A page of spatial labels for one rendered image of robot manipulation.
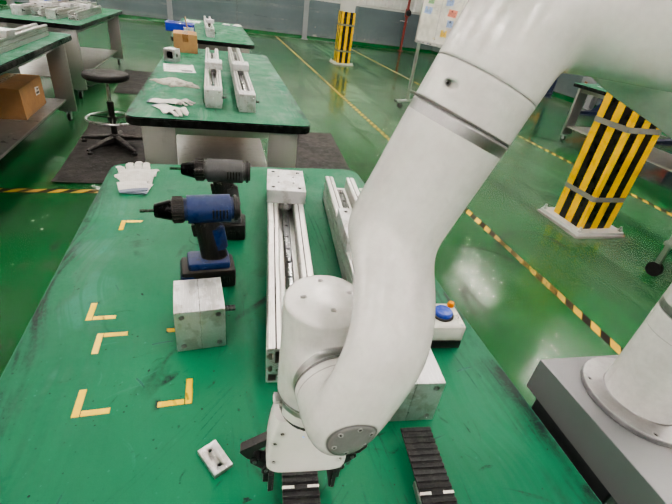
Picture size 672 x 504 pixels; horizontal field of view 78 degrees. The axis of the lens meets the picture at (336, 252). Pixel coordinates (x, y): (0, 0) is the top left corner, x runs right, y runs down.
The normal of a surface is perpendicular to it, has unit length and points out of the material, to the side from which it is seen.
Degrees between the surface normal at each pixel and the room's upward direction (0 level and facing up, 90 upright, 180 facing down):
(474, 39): 71
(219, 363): 0
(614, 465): 90
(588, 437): 90
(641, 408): 87
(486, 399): 0
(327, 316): 11
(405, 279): 46
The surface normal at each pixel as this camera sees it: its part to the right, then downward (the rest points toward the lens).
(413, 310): 0.55, -0.18
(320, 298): 0.12, -0.84
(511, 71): 0.00, 0.44
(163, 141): 0.24, 0.54
